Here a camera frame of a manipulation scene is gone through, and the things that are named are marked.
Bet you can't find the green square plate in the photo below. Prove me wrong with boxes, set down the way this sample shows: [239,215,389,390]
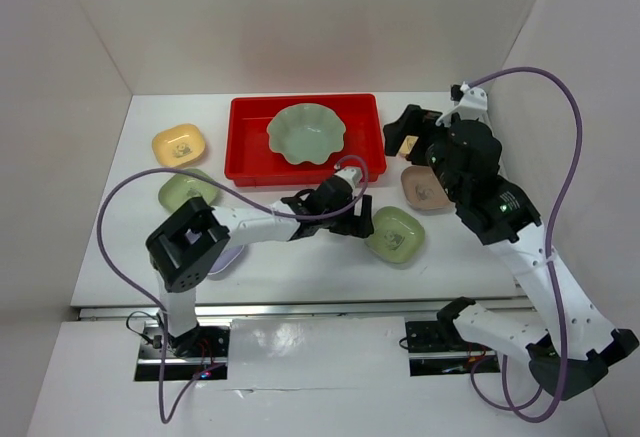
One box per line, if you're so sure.
[158,174,221,213]
[365,206,426,265]

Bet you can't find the large green scalloped bowl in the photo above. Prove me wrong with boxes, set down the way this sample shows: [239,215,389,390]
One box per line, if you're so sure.
[266,103,346,165]

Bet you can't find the yellow square plate left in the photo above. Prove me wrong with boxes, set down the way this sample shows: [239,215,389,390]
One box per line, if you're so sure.
[151,123,207,168]

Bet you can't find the red plastic bin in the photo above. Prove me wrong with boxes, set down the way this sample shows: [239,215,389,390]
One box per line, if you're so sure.
[224,93,387,187]

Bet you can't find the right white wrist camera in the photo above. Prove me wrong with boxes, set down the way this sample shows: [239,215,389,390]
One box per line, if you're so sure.
[436,82,488,127]

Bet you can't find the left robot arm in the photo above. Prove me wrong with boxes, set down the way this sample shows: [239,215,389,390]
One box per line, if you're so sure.
[145,171,374,356]

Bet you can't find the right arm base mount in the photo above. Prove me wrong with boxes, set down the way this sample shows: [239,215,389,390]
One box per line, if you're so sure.
[398,321,500,377]

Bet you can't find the yellow square plate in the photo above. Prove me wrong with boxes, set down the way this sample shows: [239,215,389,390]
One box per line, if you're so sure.
[397,135,418,159]
[151,123,207,168]

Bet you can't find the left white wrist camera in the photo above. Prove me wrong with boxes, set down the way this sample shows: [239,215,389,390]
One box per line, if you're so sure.
[335,166,363,190]

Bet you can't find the purple square plate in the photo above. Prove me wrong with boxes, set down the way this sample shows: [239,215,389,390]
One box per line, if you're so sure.
[207,246,245,278]

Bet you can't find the aluminium rail front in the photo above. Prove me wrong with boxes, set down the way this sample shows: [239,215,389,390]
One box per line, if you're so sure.
[79,296,533,321]

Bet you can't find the yellow square plate right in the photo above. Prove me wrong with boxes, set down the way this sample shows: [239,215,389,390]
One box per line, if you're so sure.
[397,135,418,159]

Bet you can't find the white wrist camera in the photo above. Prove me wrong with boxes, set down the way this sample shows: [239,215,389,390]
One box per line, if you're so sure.
[335,166,363,190]
[436,82,488,127]

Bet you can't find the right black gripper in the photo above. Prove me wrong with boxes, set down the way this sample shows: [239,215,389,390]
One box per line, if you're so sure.
[382,103,463,201]

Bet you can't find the brown square plate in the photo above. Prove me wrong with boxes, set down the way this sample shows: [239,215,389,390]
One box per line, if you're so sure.
[400,166,452,212]

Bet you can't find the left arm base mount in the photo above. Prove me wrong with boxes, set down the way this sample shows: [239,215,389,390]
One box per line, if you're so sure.
[125,310,231,382]

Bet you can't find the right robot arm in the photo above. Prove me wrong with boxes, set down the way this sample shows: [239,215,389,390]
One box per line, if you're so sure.
[383,104,639,401]

